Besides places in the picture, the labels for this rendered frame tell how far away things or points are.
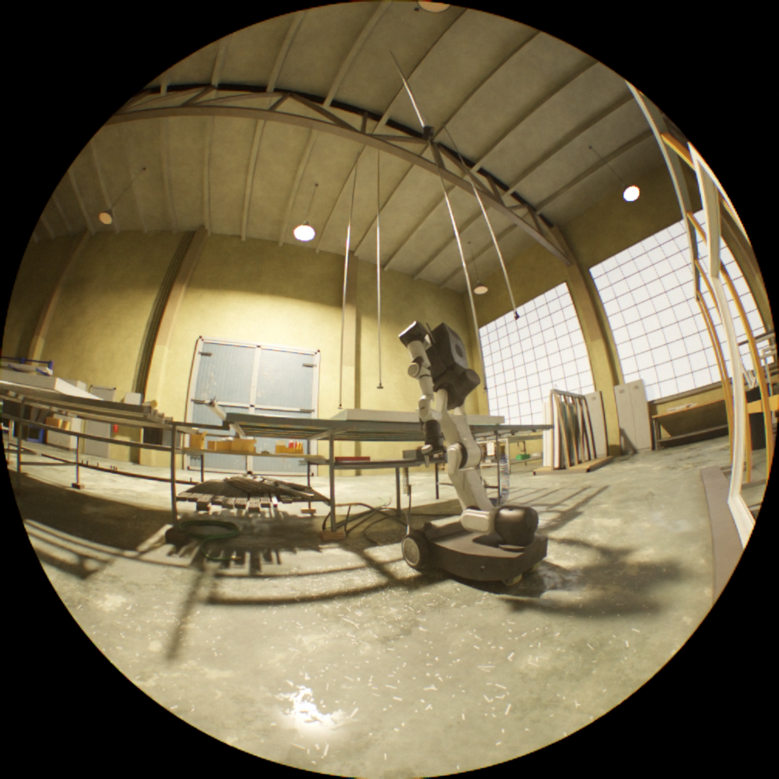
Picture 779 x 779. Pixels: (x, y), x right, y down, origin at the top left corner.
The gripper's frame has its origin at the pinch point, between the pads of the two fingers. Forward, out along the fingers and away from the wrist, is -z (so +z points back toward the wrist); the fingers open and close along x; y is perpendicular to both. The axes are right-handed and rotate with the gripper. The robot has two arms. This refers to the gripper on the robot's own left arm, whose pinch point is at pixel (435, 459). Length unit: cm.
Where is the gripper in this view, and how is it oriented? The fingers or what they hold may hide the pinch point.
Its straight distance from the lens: 131.0
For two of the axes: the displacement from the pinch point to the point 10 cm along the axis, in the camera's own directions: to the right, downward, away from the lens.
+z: -0.7, -9.0, 4.4
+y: -6.9, -2.7, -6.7
